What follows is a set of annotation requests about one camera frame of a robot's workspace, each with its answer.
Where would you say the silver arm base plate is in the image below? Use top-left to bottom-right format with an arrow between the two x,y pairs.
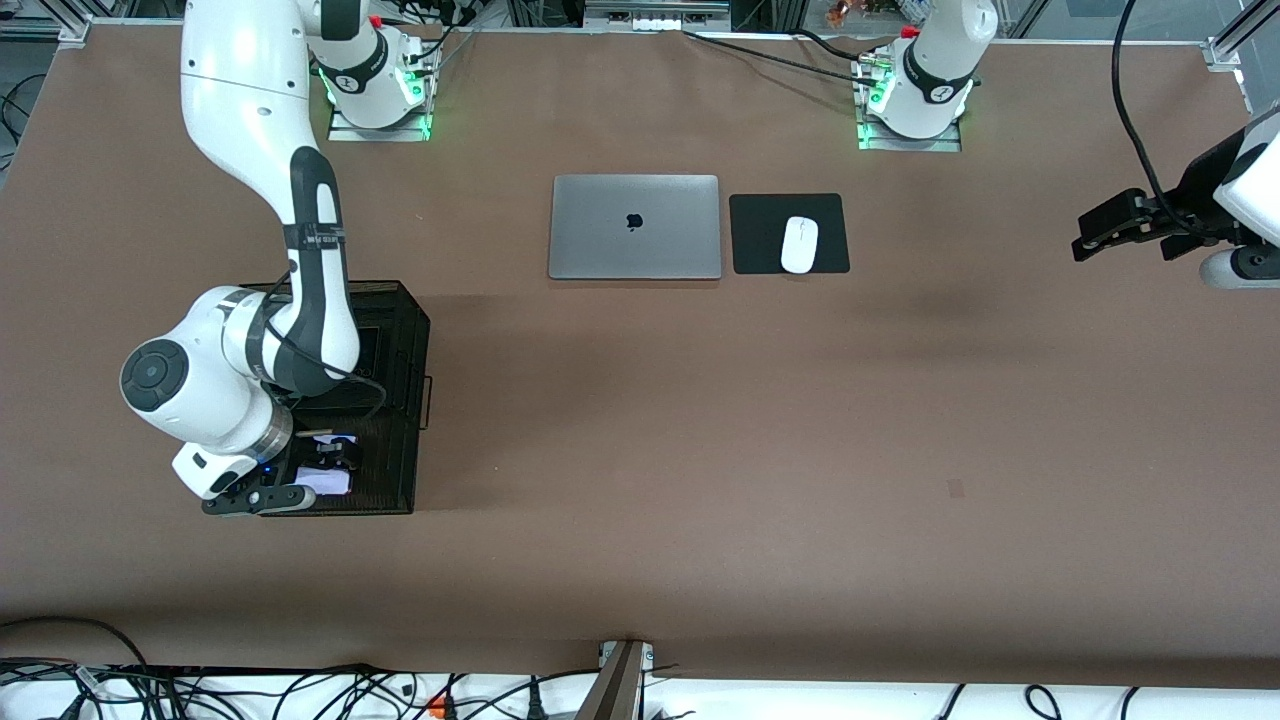
852,55 -> 964,153
328,50 -> 439,143

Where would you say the grey closed laptop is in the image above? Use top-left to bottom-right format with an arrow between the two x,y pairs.
548,175 -> 722,281

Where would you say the grey metal camera post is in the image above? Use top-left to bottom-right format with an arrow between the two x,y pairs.
575,638 -> 656,720

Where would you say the black cable on table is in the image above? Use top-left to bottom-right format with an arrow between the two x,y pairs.
683,28 -> 881,81

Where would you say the black looped floor cable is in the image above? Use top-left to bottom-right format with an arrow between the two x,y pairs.
0,615 -> 151,671

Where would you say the black mouse pad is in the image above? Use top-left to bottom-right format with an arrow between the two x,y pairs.
729,193 -> 851,275

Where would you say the white computer mouse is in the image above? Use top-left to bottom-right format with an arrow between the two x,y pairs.
780,216 -> 820,275

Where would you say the black wire mesh basket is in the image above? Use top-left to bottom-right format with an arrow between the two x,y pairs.
218,280 -> 434,518

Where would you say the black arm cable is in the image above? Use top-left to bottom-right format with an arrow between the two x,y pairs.
255,265 -> 389,421
1110,0 -> 1246,246

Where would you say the white power strip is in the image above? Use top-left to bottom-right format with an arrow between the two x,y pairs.
585,0 -> 731,31

